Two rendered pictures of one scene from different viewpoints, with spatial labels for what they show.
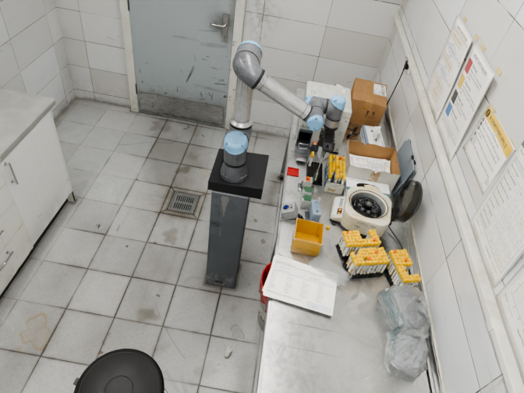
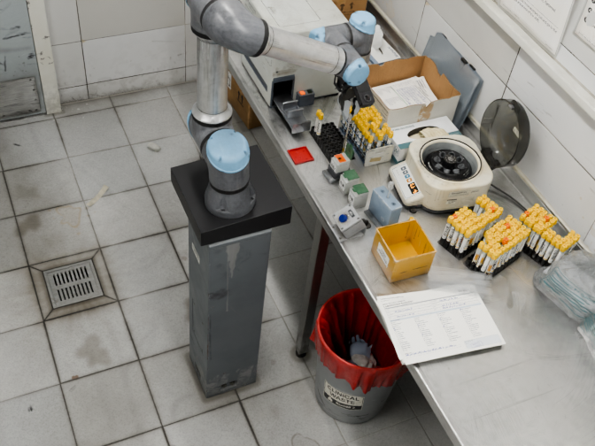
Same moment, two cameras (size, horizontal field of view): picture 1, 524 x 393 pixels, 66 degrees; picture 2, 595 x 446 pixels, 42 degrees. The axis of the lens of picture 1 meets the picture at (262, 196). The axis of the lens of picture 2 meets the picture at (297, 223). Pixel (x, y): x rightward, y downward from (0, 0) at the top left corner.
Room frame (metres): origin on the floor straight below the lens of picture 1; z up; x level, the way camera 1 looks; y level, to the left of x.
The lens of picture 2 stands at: (0.08, 0.77, 2.61)
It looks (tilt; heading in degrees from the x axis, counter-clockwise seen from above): 47 degrees down; 331
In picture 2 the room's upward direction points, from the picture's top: 8 degrees clockwise
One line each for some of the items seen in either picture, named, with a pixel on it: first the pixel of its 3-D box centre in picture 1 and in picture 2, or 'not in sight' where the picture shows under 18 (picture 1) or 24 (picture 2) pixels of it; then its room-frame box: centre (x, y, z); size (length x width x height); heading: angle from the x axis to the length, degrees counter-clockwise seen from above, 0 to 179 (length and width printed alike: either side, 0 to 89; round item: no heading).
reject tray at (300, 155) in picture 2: (292, 171); (300, 155); (1.76, -0.15, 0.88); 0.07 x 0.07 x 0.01; 0
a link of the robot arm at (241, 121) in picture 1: (243, 97); (212, 72); (1.72, 0.18, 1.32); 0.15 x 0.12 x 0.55; 1
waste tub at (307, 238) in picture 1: (306, 238); (402, 250); (1.25, -0.25, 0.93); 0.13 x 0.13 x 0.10; 88
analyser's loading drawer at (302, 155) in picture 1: (302, 146); (289, 107); (1.96, -0.19, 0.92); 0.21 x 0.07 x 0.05; 0
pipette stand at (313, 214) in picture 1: (314, 214); (384, 209); (1.42, -0.27, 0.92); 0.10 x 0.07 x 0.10; 7
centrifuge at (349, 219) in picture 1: (362, 210); (441, 173); (1.49, -0.52, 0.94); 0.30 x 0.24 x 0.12; 81
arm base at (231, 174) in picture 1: (235, 166); (229, 188); (1.59, 0.17, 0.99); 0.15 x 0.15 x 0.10
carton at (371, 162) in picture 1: (369, 166); (404, 97); (1.86, -0.58, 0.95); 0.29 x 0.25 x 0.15; 90
